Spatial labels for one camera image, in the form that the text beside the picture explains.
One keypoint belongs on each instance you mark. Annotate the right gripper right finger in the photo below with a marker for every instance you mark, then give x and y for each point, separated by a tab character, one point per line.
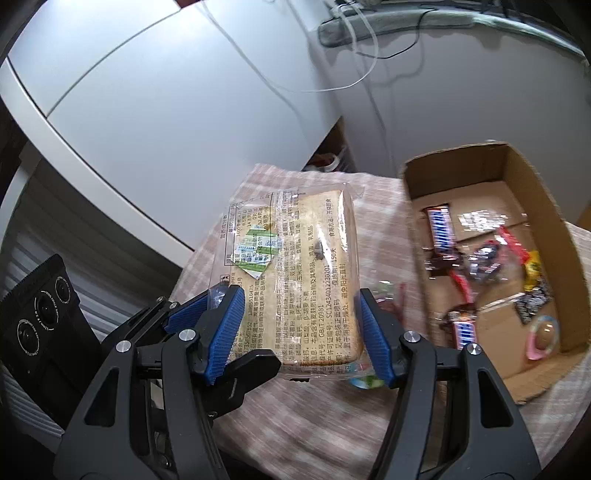
485	436

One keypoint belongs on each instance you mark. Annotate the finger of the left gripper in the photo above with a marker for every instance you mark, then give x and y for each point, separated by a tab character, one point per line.
162	318

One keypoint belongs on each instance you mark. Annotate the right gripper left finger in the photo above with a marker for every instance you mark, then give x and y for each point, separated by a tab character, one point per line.
148	411

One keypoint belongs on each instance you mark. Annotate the green lid jelly cup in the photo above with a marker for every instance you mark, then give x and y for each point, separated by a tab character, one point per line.
369	381

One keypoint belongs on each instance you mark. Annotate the chocolate egg pink cup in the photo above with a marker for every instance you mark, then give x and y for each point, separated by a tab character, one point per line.
543	338

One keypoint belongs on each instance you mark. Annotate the black white snack packet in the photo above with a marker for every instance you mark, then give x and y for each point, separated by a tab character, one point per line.
531	302

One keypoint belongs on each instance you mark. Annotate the packaged sliced bread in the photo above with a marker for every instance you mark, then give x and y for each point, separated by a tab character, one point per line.
295	254

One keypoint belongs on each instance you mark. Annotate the yellow candy packet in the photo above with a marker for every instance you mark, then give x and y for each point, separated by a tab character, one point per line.
532	270

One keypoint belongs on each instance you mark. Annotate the Snickers bar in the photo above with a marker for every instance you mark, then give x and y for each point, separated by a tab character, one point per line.
445	255
462	326

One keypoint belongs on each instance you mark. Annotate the red dates clear bag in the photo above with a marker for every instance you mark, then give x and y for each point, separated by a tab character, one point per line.
391	298

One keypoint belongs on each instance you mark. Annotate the cardboard box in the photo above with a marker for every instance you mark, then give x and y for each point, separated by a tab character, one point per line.
487	186

